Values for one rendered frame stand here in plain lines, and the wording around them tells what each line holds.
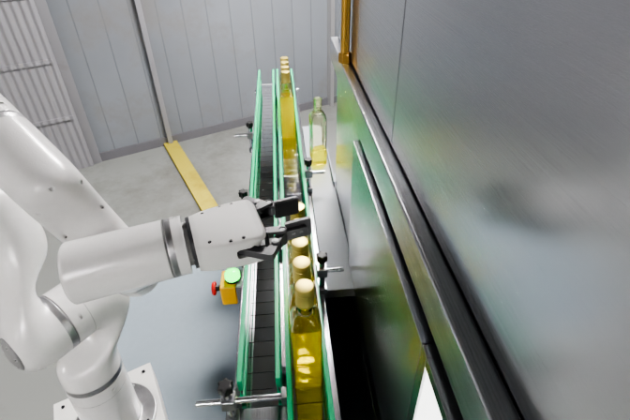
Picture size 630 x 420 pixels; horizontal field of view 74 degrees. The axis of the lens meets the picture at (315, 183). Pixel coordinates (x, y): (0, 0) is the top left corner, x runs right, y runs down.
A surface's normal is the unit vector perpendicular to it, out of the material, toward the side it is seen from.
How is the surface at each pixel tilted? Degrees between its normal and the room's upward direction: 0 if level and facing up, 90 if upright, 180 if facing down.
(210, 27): 90
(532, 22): 90
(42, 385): 0
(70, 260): 30
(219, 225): 2
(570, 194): 90
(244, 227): 4
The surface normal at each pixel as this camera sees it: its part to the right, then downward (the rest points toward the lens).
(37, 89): 0.50, 0.48
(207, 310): -0.01, -0.82
